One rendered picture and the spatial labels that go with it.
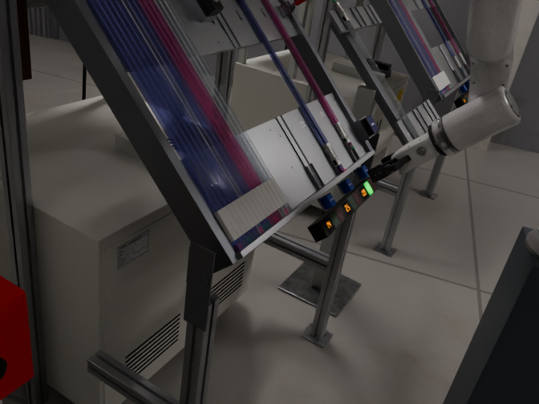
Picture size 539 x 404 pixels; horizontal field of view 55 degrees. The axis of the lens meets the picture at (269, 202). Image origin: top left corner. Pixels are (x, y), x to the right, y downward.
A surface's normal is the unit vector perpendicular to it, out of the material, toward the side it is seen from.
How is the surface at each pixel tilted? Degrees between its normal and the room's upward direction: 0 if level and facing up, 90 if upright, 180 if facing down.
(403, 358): 0
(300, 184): 44
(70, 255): 90
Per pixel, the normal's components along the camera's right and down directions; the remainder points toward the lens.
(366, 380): 0.15, -0.87
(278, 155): 0.69, -0.37
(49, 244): -0.51, 0.35
